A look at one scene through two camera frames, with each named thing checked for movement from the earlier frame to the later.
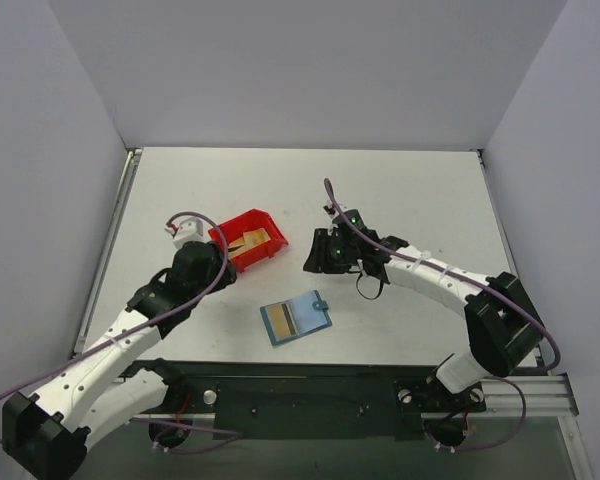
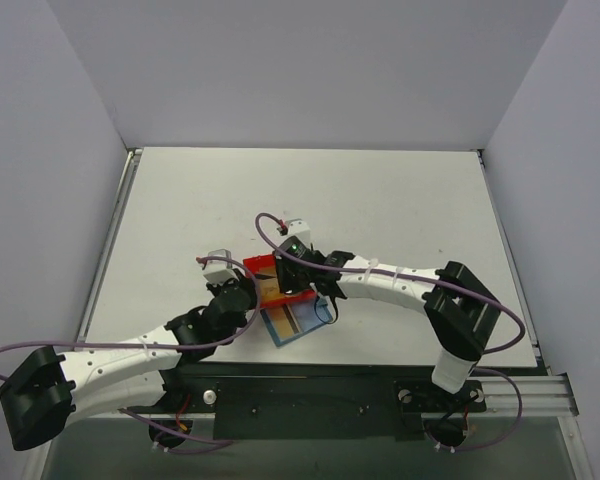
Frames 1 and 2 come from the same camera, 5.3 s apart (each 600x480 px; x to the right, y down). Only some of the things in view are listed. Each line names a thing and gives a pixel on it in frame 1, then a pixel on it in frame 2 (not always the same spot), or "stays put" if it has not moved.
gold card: [290, 319] stays put
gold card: [279, 320] stays put
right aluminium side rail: [485, 168] stays put
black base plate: [324, 400] stays put
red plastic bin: [234, 230] -> [264, 270]
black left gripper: [221, 261] -> [247, 295]
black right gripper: [323, 251] -> [288, 276]
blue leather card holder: [288, 319] stays put
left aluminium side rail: [108, 248] stays put
